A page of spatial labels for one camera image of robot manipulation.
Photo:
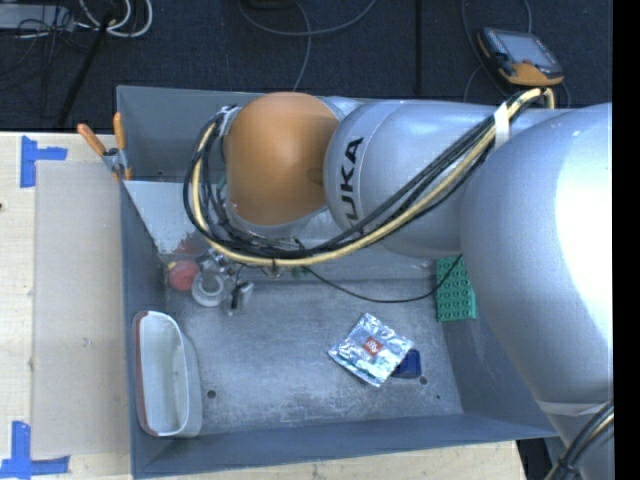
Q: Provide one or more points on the pale flat board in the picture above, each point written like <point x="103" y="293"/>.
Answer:
<point x="75" y="293"/>

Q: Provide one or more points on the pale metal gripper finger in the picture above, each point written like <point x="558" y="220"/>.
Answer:
<point x="214" y="260"/>
<point x="242" y="294"/>

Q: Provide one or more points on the dark blue small thing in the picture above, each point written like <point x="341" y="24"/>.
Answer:
<point x="410" y="365"/>

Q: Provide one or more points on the grey metal bin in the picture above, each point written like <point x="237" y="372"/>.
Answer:
<point x="280" y="328"/>

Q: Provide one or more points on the white and red-brown tub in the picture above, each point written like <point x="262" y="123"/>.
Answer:
<point x="165" y="373"/>

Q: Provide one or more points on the green studded flat block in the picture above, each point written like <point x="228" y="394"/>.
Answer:
<point x="454" y="290"/>

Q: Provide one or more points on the clear glass cup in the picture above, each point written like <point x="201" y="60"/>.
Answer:
<point x="207" y="289"/>

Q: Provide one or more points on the red ball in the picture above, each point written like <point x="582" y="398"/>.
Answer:
<point x="183" y="274"/>

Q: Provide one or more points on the silver foil packet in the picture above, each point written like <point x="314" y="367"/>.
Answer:
<point x="369" y="349"/>

